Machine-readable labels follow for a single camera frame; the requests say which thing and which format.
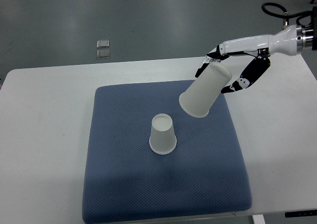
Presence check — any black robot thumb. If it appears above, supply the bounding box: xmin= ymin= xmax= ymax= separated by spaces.
xmin=221 ymin=56 xmax=270 ymax=94

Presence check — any white table leg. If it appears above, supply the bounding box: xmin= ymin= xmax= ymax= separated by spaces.
xmin=252 ymin=215 xmax=265 ymax=224

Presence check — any white paper cup on mat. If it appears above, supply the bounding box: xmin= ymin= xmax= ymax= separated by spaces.
xmin=149 ymin=113 xmax=177 ymax=155

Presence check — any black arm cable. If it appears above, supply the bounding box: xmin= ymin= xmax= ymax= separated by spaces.
xmin=262 ymin=2 xmax=313 ymax=26

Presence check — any white paper cup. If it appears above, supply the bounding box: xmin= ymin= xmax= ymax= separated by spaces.
xmin=179 ymin=62 xmax=232 ymax=118
xmin=149 ymin=113 xmax=177 ymax=155

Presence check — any lower metal floor plate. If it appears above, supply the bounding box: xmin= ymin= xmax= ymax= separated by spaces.
xmin=97 ymin=49 xmax=110 ymax=59

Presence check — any blue fabric cushion mat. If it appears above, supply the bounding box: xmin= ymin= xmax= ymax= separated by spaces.
xmin=82 ymin=81 xmax=252 ymax=224

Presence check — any upper metal floor plate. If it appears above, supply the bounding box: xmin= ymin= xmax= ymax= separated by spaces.
xmin=97 ymin=39 xmax=109 ymax=49

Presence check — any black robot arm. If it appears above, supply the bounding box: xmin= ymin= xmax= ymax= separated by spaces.
xmin=195 ymin=2 xmax=317 ymax=94

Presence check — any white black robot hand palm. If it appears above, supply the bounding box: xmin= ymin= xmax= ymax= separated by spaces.
xmin=219 ymin=25 xmax=297 ymax=56

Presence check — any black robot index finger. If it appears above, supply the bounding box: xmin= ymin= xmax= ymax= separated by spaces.
xmin=195 ymin=45 xmax=229 ymax=78

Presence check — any metal floor plate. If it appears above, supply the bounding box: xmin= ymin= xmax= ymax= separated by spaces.
xmin=97 ymin=39 xmax=109 ymax=49
xmin=97 ymin=49 xmax=110 ymax=59

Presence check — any black table control panel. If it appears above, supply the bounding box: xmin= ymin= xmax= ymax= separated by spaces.
xmin=284 ymin=210 xmax=317 ymax=218

